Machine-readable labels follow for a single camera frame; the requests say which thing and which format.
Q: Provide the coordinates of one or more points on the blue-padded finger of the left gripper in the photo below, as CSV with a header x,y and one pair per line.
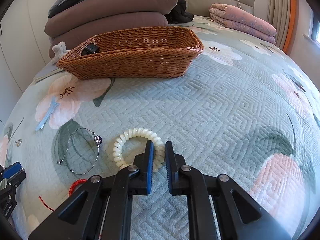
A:
x,y
11,170

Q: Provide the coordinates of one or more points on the brown wicker basket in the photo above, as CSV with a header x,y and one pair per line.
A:
x,y
164,52

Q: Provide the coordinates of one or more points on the floral green bedspread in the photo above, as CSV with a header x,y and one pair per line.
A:
x,y
242,108

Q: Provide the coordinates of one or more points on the beige orange curtain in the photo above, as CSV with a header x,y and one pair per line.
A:
x,y
282,14

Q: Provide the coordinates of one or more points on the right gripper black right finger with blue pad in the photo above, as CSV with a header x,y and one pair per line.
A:
x,y
218,208

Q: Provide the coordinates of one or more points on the brown folded quilt upper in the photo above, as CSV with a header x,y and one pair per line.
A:
x,y
90,10

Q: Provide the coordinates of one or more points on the small silver earring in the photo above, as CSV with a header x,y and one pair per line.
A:
x,y
18,142

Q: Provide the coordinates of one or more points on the white wardrobe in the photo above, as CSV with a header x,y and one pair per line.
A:
x,y
24,49

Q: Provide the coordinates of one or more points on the light blue hair clip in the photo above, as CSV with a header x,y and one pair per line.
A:
x,y
51,109

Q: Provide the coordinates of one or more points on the black garment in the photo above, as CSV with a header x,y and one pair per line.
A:
x,y
178,14

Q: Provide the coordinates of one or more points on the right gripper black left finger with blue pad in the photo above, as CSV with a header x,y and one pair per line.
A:
x,y
101,208

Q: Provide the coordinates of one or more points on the window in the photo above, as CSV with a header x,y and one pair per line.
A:
x,y
315,33

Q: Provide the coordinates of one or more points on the pink folded quilt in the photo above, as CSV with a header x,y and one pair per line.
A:
x,y
233,17

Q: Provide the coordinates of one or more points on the silver bangle with bead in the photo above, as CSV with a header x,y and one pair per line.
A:
x,y
97,141

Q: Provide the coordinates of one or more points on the brown folded quilt lower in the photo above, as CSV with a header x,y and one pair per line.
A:
x,y
81,33

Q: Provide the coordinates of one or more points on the black hair claw clip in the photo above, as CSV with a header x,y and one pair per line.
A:
x,y
90,49

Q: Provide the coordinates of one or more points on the brown folded quilt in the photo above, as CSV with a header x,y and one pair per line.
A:
x,y
81,33
90,10

